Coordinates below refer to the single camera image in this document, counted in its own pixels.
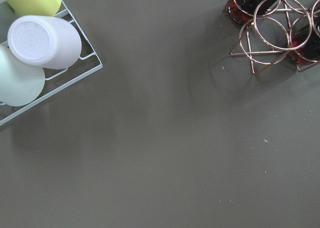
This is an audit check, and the white cup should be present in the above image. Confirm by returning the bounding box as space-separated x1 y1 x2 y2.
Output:
7 15 82 69

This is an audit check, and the back right tea bottle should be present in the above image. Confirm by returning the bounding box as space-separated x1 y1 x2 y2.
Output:
225 0 263 25

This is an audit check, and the tea bottle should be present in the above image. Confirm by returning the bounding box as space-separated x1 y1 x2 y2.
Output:
225 0 263 25
288 16 320 65

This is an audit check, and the pale green cup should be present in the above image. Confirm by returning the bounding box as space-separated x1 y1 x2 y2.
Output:
0 2 46 107

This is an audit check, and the front tea bottle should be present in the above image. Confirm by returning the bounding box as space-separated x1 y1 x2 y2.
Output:
288 16 320 65

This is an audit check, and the yellow green cup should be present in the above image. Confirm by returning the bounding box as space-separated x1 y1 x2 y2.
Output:
8 0 62 16

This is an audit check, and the white wire cup rack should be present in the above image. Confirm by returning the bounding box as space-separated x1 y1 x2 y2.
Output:
0 1 103 126

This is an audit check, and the copper wire bottle rack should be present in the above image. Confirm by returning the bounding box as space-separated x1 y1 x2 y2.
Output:
229 0 320 75

